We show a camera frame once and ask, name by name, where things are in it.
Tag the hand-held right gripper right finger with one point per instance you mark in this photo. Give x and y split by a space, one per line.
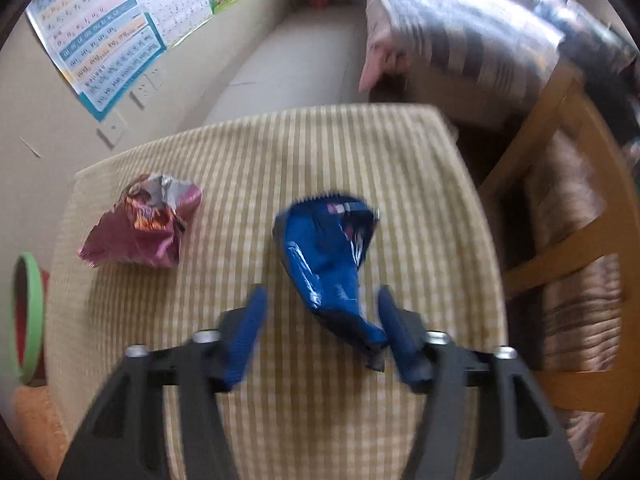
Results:
400 340

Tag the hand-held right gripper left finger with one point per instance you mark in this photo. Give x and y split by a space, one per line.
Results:
245 340

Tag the blue snack bag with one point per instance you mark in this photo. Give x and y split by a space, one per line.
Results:
320 260

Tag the red plastic bin liner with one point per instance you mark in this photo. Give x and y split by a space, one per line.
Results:
44 300

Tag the green plastic trash bin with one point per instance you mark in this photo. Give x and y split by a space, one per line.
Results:
32 310

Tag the purple snack bag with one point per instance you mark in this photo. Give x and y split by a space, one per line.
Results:
135 235

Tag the checkered beige tablecloth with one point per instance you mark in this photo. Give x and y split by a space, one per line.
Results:
250 170

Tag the wooden chair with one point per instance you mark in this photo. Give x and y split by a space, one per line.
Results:
590 265

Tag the brown striped chair cushion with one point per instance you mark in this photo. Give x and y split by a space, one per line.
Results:
570 220

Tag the tan plush cloth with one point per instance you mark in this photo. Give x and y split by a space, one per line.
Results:
40 430

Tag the bed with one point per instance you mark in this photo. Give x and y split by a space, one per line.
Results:
450 50

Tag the blue patchwork blanket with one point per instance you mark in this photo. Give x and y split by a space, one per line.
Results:
465 25

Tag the blue patterned pillow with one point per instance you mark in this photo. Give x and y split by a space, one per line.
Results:
575 20

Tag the white wall socket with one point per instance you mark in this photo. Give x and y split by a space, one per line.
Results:
111 130
156 77
140 91

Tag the blue bordered wall poster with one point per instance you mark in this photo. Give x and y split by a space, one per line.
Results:
100 35

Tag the white chart wall poster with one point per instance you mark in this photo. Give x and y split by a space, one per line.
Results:
170 0

